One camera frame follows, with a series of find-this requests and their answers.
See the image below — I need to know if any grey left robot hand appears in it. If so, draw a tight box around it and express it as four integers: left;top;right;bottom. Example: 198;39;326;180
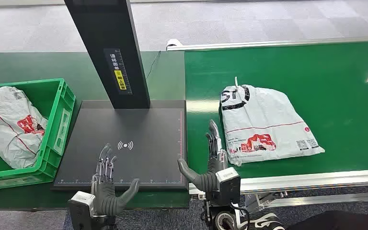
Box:
90;143;140;217

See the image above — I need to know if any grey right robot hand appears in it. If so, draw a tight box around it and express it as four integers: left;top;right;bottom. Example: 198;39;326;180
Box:
177;119;229;193

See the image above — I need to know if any white poly bag black lettering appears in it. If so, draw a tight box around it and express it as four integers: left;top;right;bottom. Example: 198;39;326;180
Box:
219;77;325;167

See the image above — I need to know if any black weighing scale platform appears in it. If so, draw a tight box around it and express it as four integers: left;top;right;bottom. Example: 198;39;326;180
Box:
51;100;188;191

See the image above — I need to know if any green plastic basket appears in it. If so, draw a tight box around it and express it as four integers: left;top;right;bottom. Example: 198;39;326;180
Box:
0;78;76;192

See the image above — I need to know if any aluminium conveyor support beam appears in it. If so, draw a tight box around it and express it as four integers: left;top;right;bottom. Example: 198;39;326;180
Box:
244;191;368;209

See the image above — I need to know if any white poly bag red print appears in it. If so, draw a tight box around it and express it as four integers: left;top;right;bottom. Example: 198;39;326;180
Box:
0;86;49;170

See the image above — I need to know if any black yellow column label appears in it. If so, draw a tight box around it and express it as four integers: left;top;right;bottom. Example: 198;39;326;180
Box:
103;48;133;95

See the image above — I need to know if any white conveyor roller end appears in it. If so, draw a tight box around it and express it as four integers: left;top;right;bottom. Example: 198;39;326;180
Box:
166;38;183;51

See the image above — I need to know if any black object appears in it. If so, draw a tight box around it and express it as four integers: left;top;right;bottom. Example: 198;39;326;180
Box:
285;210;368;230

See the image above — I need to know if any green conveyor belt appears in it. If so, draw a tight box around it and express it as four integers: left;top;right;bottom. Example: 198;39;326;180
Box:
184;40;368;180

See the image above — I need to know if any black scanner column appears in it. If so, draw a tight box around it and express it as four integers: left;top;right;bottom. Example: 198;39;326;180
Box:
64;0;150;110

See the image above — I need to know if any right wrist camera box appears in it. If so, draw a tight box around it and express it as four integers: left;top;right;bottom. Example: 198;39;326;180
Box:
215;167;242;206

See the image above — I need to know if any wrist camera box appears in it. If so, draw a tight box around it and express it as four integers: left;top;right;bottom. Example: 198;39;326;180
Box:
68;191;96;230
215;167;242;206

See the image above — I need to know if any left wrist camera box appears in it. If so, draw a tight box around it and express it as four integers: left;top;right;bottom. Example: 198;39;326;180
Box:
68;191;96;230

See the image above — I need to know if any wide aluminium conveyor rail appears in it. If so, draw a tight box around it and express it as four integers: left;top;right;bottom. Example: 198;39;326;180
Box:
188;169;368;195

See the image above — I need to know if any thin black cable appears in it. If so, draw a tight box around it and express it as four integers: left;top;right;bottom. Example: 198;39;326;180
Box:
146;50;161;80

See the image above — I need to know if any thin aluminium conveyor rail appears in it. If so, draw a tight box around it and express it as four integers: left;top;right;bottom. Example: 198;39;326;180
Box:
166;36;368;51

